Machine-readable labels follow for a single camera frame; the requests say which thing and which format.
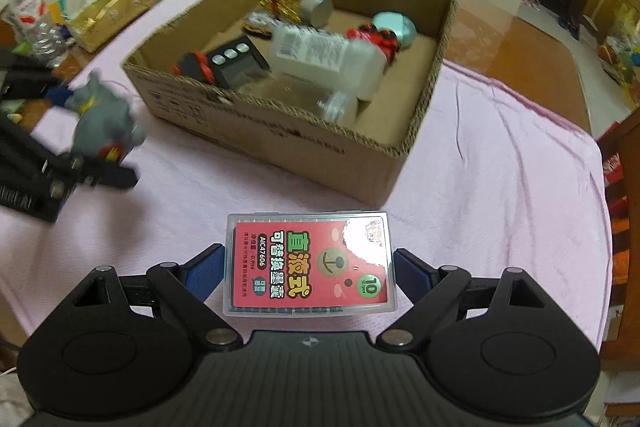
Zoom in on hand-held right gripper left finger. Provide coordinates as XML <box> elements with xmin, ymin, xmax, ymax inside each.
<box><xmin>75</xmin><ymin>243</ymin><xmax>238</xmax><ymax>352</ymax></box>

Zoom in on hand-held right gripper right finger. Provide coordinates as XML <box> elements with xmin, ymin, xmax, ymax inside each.
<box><xmin>378</xmin><ymin>248</ymin><xmax>548</xmax><ymax>349</ymax></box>

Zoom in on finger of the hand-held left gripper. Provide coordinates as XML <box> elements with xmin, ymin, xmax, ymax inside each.
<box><xmin>0</xmin><ymin>51</ymin><xmax>76</xmax><ymax>110</ymax></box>
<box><xmin>47</xmin><ymin>152</ymin><xmax>140</xmax><ymax>198</ymax></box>

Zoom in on grey cat figurine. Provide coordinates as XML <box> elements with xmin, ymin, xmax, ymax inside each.
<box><xmin>64</xmin><ymin>72</ymin><xmax>147</xmax><ymax>162</ymax></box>

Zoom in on clear case with red label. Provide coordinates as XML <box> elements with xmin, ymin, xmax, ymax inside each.
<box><xmin>221</xmin><ymin>209</ymin><xmax>401</xmax><ymax>319</ymax></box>

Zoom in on black toy car red wheels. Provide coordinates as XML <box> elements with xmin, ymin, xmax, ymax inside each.
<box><xmin>172</xmin><ymin>52</ymin><xmax>216</xmax><ymax>85</ymax></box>

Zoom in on cardboard box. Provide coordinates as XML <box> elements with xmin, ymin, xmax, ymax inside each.
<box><xmin>122</xmin><ymin>0</ymin><xmax>458</xmax><ymax>208</ymax></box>

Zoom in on black digital timer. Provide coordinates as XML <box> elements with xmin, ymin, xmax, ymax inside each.
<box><xmin>207</xmin><ymin>36</ymin><xmax>271</xmax><ymax>92</ymax></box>

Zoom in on clear plastic cup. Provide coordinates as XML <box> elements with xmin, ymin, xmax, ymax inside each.
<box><xmin>245</xmin><ymin>74</ymin><xmax>361</xmax><ymax>125</ymax></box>

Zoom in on correction tape dispenser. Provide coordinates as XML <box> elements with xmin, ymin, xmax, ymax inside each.
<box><xmin>243</xmin><ymin>13</ymin><xmax>281</xmax><ymax>38</ymax></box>

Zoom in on white container with green label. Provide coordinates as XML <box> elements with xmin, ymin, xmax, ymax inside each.
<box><xmin>271</xmin><ymin>24</ymin><xmax>386</xmax><ymax>100</ymax></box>

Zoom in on clear plastic water bottle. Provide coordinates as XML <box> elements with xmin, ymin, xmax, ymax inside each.
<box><xmin>5</xmin><ymin>0</ymin><xmax>68</xmax><ymax>68</ymax></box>

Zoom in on gold foil bag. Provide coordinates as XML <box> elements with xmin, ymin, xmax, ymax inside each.
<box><xmin>65</xmin><ymin>0</ymin><xmax>161</xmax><ymax>52</ymax></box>

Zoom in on pink tablecloth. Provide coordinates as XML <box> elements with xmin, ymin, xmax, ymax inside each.
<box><xmin>0</xmin><ymin>0</ymin><xmax>621</xmax><ymax>408</ymax></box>

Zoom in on teal oval case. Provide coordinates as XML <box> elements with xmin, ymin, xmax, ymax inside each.
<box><xmin>372</xmin><ymin>12</ymin><xmax>417</xmax><ymax>50</ymax></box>

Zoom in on clear bottle with gold pieces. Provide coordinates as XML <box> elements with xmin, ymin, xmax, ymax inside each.
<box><xmin>260</xmin><ymin>0</ymin><xmax>334</xmax><ymax>28</ymax></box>

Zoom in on wooden cabinet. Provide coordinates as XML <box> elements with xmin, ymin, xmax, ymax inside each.
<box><xmin>582</xmin><ymin>0</ymin><xmax>640</xmax><ymax>58</ymax></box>

